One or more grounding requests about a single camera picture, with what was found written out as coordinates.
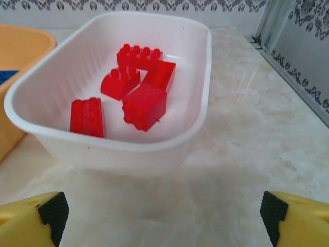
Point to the long red lego brick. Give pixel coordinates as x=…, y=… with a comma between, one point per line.
x=87, y=121
x=160, y=74
x=133, y=60

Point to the aluminium frame post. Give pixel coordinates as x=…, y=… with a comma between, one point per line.
x=275, y=20

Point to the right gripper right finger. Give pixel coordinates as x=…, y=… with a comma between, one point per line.
x=303, y=223

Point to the white plastic container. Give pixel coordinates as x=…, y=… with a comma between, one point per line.
x=128, y=157

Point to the curved red lego brick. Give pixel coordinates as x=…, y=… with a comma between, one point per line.
x=113, y=87

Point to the aluminium side rail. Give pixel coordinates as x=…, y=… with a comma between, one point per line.
x=295, y=85

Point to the blue lego brick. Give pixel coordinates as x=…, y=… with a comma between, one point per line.
x=7, y=77

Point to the orange plastic container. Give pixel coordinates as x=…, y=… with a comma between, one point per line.
x=23, y=49

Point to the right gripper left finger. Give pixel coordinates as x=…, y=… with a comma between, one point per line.
x=20, y=223

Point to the square red lego brick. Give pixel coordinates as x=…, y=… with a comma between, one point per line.
x=146, y=105

